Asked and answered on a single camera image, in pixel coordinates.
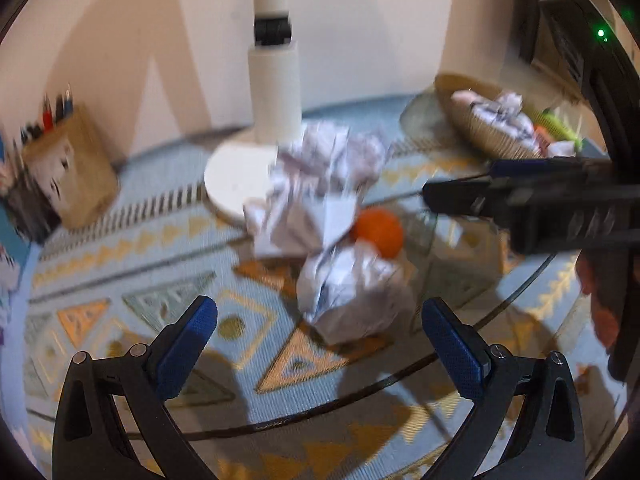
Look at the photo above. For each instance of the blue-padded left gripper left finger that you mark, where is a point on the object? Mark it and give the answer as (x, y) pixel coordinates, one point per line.
(90, 441)

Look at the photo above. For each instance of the tan cylindrical pen holder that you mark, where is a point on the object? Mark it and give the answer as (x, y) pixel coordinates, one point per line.
(72, 169)

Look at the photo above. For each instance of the black mesh pen cup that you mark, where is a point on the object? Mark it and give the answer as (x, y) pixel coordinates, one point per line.
(30, 211)

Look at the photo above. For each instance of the white paper ball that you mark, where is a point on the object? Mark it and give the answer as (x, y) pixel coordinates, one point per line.
(504, 113)

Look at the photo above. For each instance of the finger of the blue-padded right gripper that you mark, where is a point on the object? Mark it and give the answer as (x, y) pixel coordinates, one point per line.
(500, 199)
(563, 167)

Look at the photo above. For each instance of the lower crumpled paper ball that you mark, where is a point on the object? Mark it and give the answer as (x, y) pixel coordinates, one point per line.
(350, 292)

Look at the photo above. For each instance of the white desk lamp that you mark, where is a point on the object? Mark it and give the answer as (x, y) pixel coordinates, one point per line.
(238, 168)

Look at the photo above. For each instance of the large paper ball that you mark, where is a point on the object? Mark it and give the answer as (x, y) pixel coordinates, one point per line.
(316, 187)

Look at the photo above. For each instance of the woven wicker basket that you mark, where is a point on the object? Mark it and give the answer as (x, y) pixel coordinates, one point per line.
(493, 142)

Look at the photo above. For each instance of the green tissue pack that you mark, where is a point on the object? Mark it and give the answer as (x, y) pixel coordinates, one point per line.
(558, 129)

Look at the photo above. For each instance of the black wall television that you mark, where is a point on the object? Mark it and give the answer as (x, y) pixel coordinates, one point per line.
(525, 28)

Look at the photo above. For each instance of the person's right hand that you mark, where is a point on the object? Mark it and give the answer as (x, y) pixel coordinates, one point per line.
(605, 324)

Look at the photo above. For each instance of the small orange fruit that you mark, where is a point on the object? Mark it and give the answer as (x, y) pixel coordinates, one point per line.
(380, 228)

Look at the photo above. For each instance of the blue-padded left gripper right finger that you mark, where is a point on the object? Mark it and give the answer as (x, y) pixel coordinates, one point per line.
(547, 441)

